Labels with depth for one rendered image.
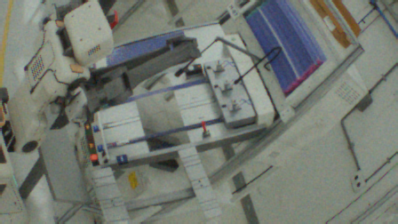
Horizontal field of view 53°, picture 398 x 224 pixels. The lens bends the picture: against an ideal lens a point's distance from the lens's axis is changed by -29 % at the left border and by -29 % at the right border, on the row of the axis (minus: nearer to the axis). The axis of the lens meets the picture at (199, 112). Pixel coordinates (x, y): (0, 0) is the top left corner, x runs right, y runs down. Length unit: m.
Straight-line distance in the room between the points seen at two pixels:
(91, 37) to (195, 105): 0.96
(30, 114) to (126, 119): 0.75
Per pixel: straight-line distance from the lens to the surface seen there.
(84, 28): 1.63
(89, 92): 1.63
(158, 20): 3.76
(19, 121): 1.93
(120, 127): 2.39
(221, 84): 2.42
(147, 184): 2.55
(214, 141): 2.31
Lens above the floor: 2.16
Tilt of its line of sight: 28 degrees down
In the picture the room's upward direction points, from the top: 49 degrees clockwise
